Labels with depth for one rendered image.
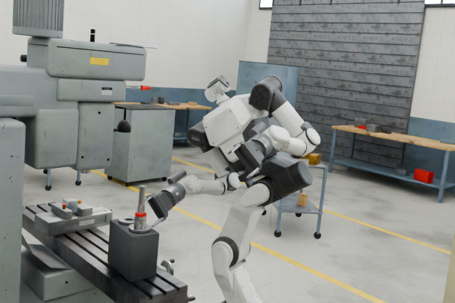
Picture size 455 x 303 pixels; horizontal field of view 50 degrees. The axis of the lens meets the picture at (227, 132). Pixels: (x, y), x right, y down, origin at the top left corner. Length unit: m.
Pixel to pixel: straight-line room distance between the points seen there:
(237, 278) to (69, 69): 1.19
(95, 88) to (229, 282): 1.06
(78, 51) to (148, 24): 8.19
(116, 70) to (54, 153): 0.45
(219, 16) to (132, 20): 2.31
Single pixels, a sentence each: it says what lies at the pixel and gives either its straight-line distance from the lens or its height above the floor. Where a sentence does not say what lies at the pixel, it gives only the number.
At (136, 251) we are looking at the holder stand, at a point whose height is 1.09.
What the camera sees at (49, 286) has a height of 0.84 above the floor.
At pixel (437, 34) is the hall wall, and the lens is 9.48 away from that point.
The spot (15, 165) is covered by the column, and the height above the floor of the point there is 1.40.
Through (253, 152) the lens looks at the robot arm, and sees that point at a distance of 1.73.
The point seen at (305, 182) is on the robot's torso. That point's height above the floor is 1.39.
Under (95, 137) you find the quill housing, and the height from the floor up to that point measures 1.47.
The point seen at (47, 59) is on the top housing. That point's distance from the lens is 2.16.
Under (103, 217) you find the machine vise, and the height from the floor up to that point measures 1.01.
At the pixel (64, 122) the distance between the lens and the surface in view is 2.19.
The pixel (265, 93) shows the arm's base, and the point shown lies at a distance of 2.06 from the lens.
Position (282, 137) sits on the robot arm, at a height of 1.60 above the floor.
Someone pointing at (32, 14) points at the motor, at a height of 1.97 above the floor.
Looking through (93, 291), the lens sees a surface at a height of 0.75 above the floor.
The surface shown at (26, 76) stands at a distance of 2.12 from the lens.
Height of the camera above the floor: 1.86
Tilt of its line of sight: 8 degrees down
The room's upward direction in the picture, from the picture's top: 6 degrees clockwise
